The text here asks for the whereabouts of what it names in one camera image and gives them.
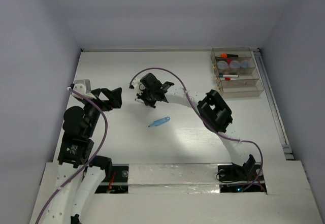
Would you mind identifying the blue capped white marker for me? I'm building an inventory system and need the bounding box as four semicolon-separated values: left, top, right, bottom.
219;75;239;79

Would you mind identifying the clear acrylic drawer organizer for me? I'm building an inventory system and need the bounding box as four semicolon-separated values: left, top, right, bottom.
211;47;264;99

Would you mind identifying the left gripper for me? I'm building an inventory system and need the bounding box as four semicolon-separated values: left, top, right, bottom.
81;86;122;136

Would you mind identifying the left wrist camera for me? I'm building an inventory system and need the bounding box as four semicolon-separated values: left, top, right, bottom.
67;79;94;99

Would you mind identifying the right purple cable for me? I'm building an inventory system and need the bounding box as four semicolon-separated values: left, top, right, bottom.
129;68;264;191

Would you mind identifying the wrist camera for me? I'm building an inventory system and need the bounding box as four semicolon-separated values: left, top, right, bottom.
129;79;145;91
67;79;94;99

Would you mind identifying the blue translucent highlighter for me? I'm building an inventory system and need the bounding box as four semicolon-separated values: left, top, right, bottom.
148;116;171;127

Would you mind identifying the black capped white marker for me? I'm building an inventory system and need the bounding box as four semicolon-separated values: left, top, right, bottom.
135;98;143;104

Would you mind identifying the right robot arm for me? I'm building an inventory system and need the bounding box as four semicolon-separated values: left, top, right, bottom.
129;73;261;183

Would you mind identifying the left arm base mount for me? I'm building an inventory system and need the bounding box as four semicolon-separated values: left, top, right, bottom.
95;165;129;194

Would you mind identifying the purple cable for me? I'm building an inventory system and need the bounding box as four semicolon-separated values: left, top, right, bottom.
34;89;109;224
129;68;264;191

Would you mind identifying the paperclip jar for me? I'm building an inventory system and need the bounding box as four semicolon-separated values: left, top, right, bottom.
229;60;241;73
240;60;251;69
217;60;229;74

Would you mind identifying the pink black highlighter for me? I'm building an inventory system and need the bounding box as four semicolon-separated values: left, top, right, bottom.
226;59;235;67

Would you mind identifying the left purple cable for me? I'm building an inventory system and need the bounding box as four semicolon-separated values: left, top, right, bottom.
34;89;109;224

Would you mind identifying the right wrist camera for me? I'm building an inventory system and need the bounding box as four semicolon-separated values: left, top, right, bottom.
129;79;145;91

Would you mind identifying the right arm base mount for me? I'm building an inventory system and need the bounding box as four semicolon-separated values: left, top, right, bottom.
216;164;267;193

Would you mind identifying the orange black highlighter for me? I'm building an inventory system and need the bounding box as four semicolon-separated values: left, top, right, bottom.
220;53;239;58

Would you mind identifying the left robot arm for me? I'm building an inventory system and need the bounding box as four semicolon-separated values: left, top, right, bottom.
35;83;122;223

